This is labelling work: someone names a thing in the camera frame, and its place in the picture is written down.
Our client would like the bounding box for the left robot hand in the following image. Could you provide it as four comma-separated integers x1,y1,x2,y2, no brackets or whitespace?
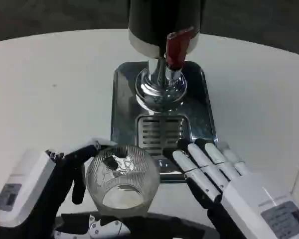
0,135,118,239

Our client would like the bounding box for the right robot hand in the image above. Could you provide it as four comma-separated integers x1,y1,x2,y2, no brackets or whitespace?
172,138,299,239

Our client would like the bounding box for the clear ribbed glass cup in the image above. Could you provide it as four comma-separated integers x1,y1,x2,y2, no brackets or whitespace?
85,145,161,217

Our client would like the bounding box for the steel drip tray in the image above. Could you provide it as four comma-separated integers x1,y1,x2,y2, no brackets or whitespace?
110,61,219,185

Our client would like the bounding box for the black and white robot torso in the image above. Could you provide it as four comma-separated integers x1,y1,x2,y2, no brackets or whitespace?
52,211,216,239

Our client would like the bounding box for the steel slotted drain grid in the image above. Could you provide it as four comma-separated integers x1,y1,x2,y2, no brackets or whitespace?
135,114,190,160

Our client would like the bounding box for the black drink dispenser chrome stand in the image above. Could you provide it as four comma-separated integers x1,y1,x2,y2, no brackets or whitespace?
128,0,202,112

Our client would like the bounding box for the red tap handle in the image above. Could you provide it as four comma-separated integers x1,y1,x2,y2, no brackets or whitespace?
164,26,195,70

